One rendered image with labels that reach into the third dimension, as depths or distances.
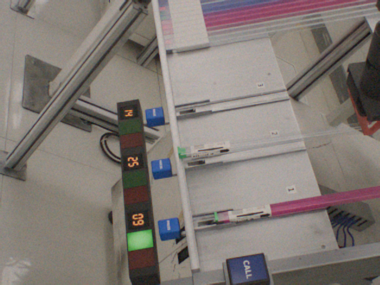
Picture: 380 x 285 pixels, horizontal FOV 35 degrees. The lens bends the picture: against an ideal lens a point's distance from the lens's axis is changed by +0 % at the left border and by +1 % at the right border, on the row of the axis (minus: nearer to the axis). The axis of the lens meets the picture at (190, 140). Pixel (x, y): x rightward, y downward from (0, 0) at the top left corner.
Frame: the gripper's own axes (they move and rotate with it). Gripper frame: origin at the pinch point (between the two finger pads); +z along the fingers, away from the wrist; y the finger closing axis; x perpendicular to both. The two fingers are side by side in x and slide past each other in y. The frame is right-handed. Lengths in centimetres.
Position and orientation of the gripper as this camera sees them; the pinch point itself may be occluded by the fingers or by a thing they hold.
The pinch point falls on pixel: (367, 126)
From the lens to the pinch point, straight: 96.4
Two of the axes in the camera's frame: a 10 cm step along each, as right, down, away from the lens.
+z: 0.3, 6.1, 7.9
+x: -9.9, 1.3, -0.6
